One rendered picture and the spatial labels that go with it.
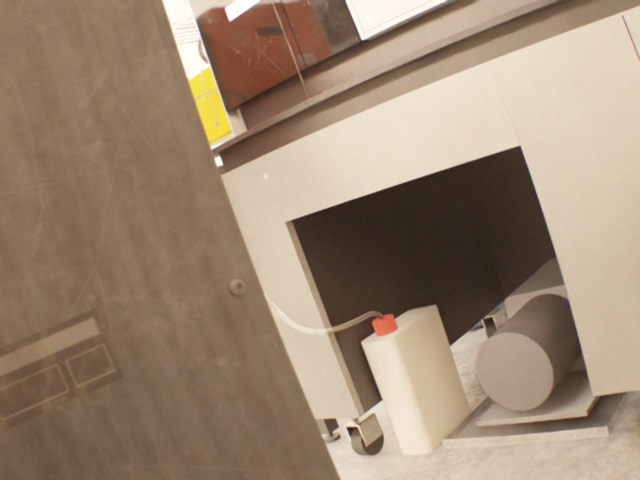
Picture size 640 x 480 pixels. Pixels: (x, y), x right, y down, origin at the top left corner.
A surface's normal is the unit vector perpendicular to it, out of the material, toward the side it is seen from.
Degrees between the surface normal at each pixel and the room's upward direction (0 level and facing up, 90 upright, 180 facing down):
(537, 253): 90
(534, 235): 90
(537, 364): 90
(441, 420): 90
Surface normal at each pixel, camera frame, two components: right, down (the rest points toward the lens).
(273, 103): -0.61, 0.29
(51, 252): 0.57, -0.14
